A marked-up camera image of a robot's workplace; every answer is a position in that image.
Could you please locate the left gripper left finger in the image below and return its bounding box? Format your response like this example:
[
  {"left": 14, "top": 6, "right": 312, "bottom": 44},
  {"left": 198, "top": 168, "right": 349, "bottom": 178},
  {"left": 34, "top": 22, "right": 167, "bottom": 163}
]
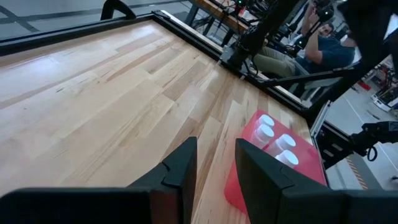
[{"left": 0, "top": 136, "right": 198, "bottom": 224}]

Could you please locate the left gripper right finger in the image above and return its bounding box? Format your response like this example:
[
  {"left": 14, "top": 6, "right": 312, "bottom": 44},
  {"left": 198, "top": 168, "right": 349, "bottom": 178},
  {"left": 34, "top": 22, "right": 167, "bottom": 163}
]
[{"left": 235, "top": 138, "right": 398, "bottom": 224}]

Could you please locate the white pill bottle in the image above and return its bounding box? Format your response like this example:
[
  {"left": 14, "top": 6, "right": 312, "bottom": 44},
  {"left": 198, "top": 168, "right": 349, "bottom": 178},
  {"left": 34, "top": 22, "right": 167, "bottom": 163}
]
[
  {"left": 266, "top": 133, "right": 297, "bottom": 156},
  {"left": 250, "top": 124, "right": 275, "bottom": 149},
  {"left": 275, "top": 149, "right": 300, "bottom": 169},
  {"left": 254, "top": 114, "right": 275, "bottom": 131}
]

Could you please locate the red translucent plastic basket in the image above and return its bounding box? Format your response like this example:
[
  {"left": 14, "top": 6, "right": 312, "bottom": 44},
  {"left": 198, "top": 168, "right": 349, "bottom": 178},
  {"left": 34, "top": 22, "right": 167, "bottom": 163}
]
[{"left": 223, "top": 108, "right": 328, "bottom": 215}]

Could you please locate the grey office chair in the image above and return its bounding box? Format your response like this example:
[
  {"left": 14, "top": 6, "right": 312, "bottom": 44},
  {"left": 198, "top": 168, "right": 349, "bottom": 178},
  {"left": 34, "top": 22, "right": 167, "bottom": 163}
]
[{"left": 292, "top": 62, "right": 361, "bottom": 100}]

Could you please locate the person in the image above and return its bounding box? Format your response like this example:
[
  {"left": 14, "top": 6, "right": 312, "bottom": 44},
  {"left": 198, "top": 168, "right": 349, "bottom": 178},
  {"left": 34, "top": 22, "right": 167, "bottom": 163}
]
[{"left": 253, "top": 0, "right": 357, "bottom": 78}]

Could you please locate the wooden top workbench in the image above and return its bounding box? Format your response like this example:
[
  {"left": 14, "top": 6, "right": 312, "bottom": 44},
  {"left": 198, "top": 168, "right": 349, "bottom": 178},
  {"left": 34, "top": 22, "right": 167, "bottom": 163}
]
[{"left": 186, "top": 0, "right": 262, "bottom": 47}]

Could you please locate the silver metal bracket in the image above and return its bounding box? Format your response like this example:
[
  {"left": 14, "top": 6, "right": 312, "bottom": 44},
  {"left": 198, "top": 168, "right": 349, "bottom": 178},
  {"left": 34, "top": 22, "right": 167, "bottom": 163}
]
[{"left": 310, "top": 101, "right": 332, "bottom": 147}]

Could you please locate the black aluminium rig frame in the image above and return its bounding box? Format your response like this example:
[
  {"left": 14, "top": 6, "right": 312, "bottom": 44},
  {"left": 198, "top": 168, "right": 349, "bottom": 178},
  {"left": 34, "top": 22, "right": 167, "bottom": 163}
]
[{"left": 0, "top": 9, "right": 398, "bottom": 170}]

